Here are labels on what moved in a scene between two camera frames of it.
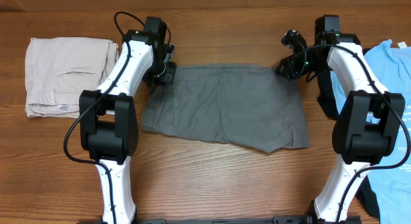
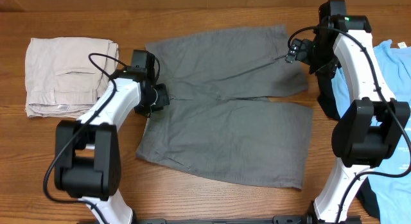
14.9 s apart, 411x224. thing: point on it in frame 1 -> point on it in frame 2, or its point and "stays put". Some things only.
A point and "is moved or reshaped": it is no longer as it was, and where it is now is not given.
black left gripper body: x=161 y=71 -> x=158 y=97
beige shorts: x=57 y=69 stays put
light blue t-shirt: x=390 y=181 stays put
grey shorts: x=250 y=104 is moved or reshaped
